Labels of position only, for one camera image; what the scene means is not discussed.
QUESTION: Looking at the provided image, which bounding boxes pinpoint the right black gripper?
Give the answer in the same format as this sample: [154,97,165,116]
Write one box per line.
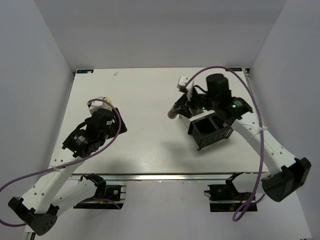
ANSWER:
[174,86,218,119]

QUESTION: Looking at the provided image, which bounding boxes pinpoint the small white squeeze bottle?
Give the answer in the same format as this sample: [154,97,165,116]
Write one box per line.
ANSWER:
[98,96,113,111]

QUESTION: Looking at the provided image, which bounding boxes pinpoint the black-lid spice jar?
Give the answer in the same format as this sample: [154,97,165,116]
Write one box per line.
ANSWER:
[167,106,182,119]

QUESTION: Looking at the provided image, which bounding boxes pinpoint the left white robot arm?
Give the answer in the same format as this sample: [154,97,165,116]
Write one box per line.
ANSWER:
[8,107,127,236]

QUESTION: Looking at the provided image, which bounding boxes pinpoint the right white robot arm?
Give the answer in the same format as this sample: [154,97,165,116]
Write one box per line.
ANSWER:
[168,73,311,202]

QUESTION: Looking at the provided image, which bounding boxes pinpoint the black and white organizer rack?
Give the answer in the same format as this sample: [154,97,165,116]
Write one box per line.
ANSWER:
[178,109,234,151]

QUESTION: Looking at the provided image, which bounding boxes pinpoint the blue table label right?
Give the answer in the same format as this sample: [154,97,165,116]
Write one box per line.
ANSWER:
[225,67,243,72]

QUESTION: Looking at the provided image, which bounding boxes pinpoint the blue table label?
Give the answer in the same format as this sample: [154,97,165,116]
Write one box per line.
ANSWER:
[76,69,94,74]
[225,67,243,72]

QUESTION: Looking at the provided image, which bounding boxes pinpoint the blue table label left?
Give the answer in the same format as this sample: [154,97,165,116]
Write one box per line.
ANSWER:
[76,69,94,74]

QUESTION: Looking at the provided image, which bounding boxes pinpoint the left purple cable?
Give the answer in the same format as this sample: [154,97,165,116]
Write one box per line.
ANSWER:
[0,97,123,226]

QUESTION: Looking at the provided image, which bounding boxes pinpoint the purple cable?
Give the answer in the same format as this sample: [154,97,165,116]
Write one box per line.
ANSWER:
[0,97,123,226]
[183,65,267,223]

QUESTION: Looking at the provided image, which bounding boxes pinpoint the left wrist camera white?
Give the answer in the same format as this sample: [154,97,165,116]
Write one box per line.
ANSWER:
[86,100,112,115]

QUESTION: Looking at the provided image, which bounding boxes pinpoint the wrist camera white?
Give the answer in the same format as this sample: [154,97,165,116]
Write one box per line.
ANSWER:
[177,75,194,102]
[86,100,112,115]

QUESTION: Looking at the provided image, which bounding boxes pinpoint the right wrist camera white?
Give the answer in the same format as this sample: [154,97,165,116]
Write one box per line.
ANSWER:
[177,75,194,102]

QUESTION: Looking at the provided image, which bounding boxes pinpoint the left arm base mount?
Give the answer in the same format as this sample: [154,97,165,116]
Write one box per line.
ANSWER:
[73,173,127,210]

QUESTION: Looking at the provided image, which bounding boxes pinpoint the aluminium table rail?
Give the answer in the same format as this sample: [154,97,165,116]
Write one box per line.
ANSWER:
[68,172,271,182]

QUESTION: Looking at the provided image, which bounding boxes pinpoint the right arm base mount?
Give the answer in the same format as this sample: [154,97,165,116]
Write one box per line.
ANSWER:
[204,172,257,213]

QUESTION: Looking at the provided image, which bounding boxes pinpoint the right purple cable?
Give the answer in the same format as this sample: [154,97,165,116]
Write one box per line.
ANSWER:
[183,65,267,223]

